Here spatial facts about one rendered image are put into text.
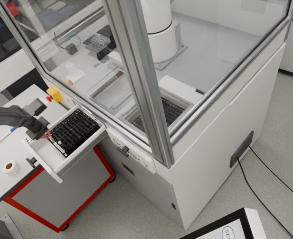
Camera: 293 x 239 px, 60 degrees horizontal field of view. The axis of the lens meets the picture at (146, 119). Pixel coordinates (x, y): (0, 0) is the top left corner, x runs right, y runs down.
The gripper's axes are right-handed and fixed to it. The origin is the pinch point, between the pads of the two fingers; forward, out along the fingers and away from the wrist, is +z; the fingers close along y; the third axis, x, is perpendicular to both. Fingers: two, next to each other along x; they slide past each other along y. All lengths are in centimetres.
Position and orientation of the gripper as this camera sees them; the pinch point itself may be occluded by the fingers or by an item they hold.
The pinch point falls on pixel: (49, 136)
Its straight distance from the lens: 129.6
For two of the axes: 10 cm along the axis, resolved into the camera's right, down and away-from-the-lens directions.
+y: 6.3, -7.4, 2.2
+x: -7.3, -4.7, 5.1
